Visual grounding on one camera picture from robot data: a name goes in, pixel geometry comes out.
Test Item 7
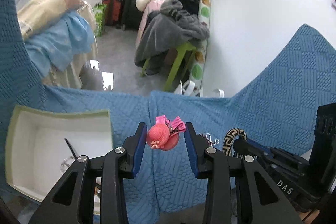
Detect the black cream patterned bangle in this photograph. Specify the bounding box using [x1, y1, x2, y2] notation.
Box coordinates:
[222, 128, 247, 158]

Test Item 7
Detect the silver bangle bracelet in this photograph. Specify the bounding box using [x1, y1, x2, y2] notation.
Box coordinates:
[59, 156, 77, 175]

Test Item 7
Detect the black long hair clip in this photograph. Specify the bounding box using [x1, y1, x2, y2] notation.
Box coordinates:
[64, 138, 78, 159]

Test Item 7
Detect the red bead chain bracelet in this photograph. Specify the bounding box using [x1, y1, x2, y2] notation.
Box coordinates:
[196, 133, 221, 147]

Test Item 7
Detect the pink hat hair clip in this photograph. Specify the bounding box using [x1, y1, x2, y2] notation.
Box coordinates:
[146, 115, 186, 151]

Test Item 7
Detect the blue textured sofa cover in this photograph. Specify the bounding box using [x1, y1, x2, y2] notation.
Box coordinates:
[1, 0, 335, 223]

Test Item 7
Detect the green open gift box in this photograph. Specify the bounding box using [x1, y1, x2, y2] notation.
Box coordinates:
[5, 106, 113, 202]

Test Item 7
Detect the rolled green dotted mat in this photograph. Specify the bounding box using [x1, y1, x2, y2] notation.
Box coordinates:
[189, 0, 211, 89]

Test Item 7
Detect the green plastic stool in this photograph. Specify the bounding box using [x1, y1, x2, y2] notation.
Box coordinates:
[141, 42, 197, 92]

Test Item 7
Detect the light blue bed sheet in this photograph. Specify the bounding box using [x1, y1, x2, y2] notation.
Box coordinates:
[25, 11, 95, 78]

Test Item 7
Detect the grey blanket on stool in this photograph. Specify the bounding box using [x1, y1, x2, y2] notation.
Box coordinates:
[134, 0, 210, 75]

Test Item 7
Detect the green shopping bag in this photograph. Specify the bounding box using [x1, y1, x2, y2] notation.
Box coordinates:
[93, 3, 107, 38]

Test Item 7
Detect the red suitcase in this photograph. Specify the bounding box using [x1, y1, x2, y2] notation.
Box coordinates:
[102, 0, 123, 26]

